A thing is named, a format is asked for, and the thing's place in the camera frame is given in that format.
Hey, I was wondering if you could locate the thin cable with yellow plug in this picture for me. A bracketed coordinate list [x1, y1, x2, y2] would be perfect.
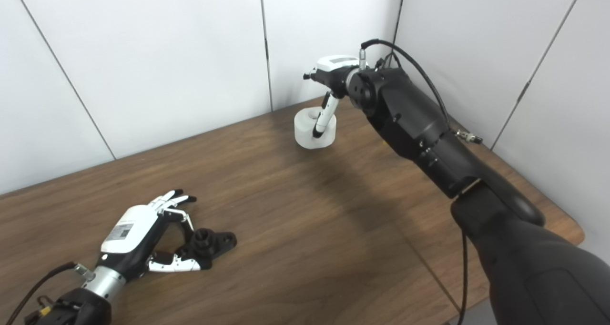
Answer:
[24, 295, 54, 324]

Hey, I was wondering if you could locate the black plastic holder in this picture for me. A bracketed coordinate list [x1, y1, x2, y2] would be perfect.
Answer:
[183, 228, 237, 268]

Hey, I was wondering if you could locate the black and white right hand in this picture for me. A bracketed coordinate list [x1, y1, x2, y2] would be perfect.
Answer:
[303, 55, 360, 139]

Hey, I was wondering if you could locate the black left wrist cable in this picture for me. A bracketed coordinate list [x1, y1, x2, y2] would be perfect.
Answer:
[4, 262, 96, 325]

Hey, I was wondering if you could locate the round white plastic piece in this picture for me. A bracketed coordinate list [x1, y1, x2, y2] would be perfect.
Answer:
[294, 107, 337, 150]

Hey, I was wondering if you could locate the black and white left hand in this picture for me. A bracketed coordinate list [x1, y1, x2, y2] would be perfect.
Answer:
[98, 189, 203, 283]

